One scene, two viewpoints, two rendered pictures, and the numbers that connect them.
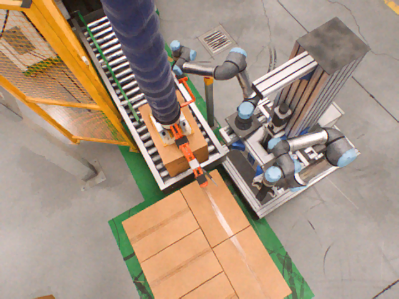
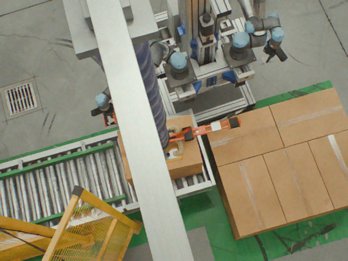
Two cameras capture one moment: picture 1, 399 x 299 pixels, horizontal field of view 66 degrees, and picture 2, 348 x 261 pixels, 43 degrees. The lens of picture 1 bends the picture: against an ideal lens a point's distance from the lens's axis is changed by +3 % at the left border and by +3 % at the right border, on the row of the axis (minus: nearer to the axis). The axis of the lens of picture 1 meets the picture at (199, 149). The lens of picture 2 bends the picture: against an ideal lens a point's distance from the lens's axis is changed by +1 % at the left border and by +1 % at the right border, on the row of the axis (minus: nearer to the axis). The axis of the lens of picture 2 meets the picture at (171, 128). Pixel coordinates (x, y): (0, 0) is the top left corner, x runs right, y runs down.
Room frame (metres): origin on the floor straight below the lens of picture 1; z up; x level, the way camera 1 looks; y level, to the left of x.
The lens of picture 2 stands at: (0.78, 1.05, 4.21)
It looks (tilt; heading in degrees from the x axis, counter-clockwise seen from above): 72 degrees down; 285
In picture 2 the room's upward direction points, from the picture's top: 11 degrees counter-clockwise
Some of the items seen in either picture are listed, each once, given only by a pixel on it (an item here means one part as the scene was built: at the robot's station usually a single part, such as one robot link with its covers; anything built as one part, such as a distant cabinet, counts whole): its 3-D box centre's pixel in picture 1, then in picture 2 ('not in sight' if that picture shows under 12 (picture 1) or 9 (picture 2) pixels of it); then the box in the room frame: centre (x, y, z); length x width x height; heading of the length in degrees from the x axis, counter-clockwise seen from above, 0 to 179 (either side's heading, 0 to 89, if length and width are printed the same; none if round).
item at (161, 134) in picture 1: (160, 128); (159, 157); (1.13, 0.29, 0.97); 0.34 x 0.10 x 0.05; 18
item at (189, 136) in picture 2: (182, 141); (187, 134); (0.92, 0.13, 1.08); 0.10 x 0.08 x 0.06; 108
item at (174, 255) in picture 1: (202, 255); (284, 163); (0.08, 0.14, 0.34); 1.20 x 1.00 x 0.40; 20
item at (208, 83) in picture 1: (209, 104); not in sight; (1.53, -0.19, 0.50); 0.07 x 0.07 x 1.00; 20
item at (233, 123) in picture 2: (201, 179); (233, 123); (0.58, 0.02, 1.08); 0.08 x 0.07 x 0.05; 18
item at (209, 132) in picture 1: (169, 71); (64, 151); (2.02, 0.18, 0.50); 2.31 x 0.05 x 0.19; 20
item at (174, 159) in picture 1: (174, 134); (161, 152); (1.14, 0.20, 0.75); 0.60 x 0.40 x 0.40; 16
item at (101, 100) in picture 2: (176, 48); (101, 100); (1.50, 0.04, 1.47); 0.09 x 0.08 x 0.11; 54
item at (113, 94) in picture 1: (116, 98); (79, 223); (1.80, 0.79, 0.50); 2.31 x 0.05 x 0.19; 20
